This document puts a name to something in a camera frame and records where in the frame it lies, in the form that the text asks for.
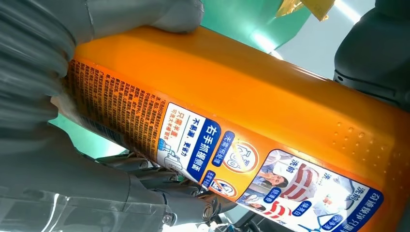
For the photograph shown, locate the yellow taped cardboard box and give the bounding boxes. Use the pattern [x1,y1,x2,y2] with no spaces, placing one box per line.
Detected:
[276,0,336,22]

